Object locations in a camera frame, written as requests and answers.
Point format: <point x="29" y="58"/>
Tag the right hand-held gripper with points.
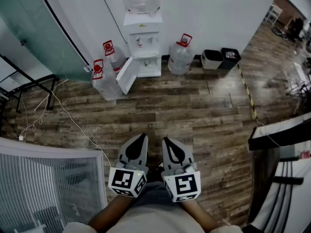
<point x="184" y="186"/>

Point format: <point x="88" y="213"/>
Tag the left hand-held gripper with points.
<point x="126" y="181"/>

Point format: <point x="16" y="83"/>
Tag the white water dispenser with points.
<point x="143" y="25"/>

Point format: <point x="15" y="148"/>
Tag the person's left forearm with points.
<point x="109" y="215"/>

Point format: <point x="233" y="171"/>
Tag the person's right forearm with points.
<point x="201" y="217"/>

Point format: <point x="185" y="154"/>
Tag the person's light shirt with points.
<point x="155" y="220"/>

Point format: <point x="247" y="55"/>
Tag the clear water jug red cap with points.
<point x="116" y="57"/>
<point x="181" y="59"/>
<point x="107" y="86"/>

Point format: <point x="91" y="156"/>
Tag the white dispenser door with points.
<point x="126" y="74"/>

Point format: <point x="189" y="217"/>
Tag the yellow black hazard tape strip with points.
<point x="250" y="98"/>

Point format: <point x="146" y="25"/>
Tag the white slotted drip tray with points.
<point x="145" y="54"/>

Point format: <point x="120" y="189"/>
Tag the white mesh panel rack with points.
<point x="36" y="183"/>

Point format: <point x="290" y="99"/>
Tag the white trash bin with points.
<point x="211" y="59"/>

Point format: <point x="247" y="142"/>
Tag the red dispenser tap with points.
<point x="139" y="42"/>

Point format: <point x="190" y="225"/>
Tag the black trash bin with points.
<point x="230" y="59"/>

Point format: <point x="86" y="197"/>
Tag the white metal rack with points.
<point x="298" y="79"/>

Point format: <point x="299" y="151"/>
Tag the frosted glass partition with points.
<point x="36" y="33"/>

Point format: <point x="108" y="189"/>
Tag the white wooden rack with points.
<point x="273" y="13"/>

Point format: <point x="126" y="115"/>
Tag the black office chair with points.
<point x="295" y="27"/>

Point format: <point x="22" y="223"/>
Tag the black frame white table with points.
<point x="262" y="173"/>

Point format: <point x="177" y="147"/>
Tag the black metal frame table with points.
<point x="31" y="82"/>

